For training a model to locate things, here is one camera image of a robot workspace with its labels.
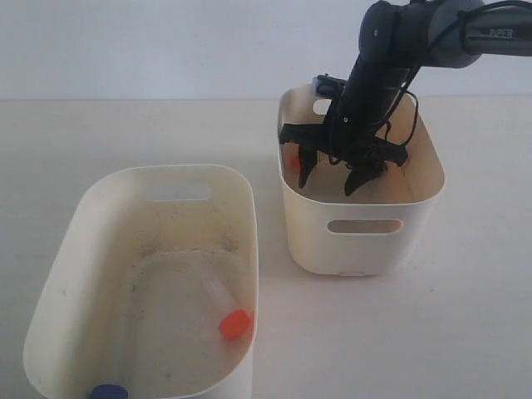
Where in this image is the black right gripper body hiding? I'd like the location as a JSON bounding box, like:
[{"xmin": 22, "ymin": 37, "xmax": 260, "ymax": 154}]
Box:
[{"xmin": 278, "ymin": 116, "xmax": 408, "ymax": 166}]

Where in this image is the orange cap tube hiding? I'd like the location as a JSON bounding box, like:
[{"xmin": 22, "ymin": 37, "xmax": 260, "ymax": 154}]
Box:
[
  {"xmin": 289, "ymin": 155, "xmax": 300, "ymax": 170},
  {"xmin": 199, "ymin": 276, "xmax": 252, "ymax": 341}
]

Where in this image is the blue cap tube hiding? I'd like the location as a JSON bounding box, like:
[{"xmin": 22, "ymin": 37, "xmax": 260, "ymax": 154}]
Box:
[{"xmin": 88, "ymin": 311, "xmax": 134, "ymax": 398}]

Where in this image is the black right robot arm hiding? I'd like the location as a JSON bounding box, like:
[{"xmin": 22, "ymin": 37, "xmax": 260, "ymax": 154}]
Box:
[{"xmin": 278, "ymin": 1, "xmax": 531, "ymax": 195}]

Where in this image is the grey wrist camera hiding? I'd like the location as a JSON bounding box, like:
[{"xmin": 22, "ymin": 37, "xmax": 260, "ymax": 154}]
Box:
[{"xmin": 313, "ymin": 73, "xmax": 347, "ymax": 99}]

